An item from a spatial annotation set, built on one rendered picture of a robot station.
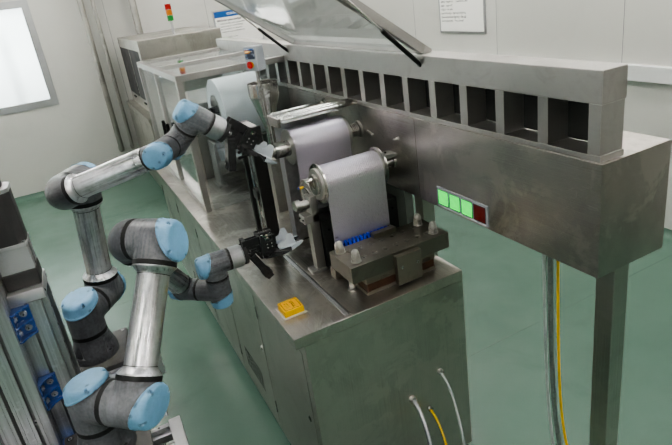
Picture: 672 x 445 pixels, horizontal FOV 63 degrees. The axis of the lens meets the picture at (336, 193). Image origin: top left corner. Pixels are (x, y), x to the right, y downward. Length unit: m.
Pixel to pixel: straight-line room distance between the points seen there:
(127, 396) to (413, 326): 0.97
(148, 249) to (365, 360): 0.84
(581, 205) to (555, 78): 0.32
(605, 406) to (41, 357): 1.67
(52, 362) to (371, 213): 1.12
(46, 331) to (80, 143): 5.69
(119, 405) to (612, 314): 1.34
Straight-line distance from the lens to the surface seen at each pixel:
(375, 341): 1.93
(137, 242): 1.55
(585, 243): 1.51
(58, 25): 7.21
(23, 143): 7.33
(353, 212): 1.99
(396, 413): 2.16
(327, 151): 2.15
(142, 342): 1.53
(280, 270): 2.17
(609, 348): 1.85
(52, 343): 1.78
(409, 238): 1.98
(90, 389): 1.58
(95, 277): 2.11
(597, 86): 1.37
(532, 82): 1.49
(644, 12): 4.13
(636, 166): 1.50
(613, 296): 1.75
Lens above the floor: 1.91
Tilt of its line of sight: 21 degrees down
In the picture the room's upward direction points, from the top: 8 degrees counter-clockwise
